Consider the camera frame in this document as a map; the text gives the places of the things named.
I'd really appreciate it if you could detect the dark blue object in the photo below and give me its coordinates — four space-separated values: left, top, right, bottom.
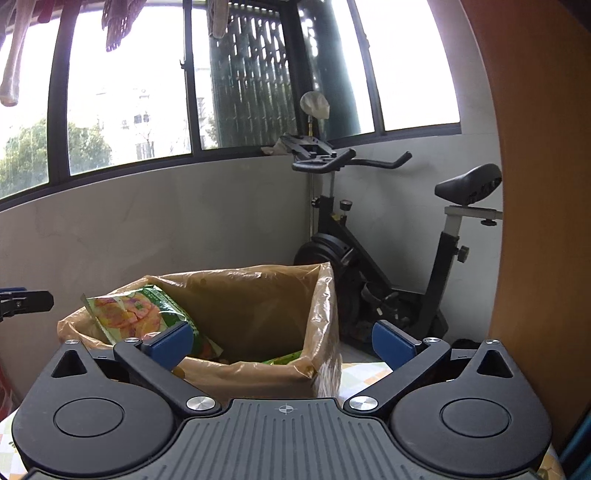
556 413 591 480

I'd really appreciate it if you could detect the cardboard box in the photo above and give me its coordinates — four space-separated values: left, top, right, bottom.
175 263 343 401

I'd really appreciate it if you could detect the hanging grey garment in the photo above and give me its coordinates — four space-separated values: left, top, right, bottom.
204 0 232 39

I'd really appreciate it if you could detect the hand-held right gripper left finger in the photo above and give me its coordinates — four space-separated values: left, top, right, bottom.
28 322 223 415

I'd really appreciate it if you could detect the black exercise bike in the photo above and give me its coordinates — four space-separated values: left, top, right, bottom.
279 134 504 358

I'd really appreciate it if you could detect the hanging maroon patterned garment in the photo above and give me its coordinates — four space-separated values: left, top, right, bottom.
102 0 145 53

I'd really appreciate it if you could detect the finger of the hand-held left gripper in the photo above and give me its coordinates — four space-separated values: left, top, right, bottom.
0 288 54 320

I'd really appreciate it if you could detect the dark red object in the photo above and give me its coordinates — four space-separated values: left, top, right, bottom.
0 351 21 416

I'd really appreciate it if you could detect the perforated metal screen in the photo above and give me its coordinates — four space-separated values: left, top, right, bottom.
210 8 297 149

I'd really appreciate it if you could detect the white cloth on pole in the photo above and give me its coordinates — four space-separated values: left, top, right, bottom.
300 91 329 121

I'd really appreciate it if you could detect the large green chips packet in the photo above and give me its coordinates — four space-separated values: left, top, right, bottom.
82 285 225 361

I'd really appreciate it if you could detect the dark outdoor pillar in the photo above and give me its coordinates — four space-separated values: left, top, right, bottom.
299 0 365 140

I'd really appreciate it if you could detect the wooden door panel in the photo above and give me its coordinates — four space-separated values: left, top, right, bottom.
462 0 591 455

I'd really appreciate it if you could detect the thin metal pole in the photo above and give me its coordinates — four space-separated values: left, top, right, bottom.
307 117 320 241

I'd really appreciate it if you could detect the hanging beige garment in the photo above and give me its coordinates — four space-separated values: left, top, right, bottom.
0 0 37 108

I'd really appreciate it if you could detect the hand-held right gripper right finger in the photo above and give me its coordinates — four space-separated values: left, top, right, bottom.
342 320 536 414

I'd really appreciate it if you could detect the small green snack packet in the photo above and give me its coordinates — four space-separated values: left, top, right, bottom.
262 350 303 366

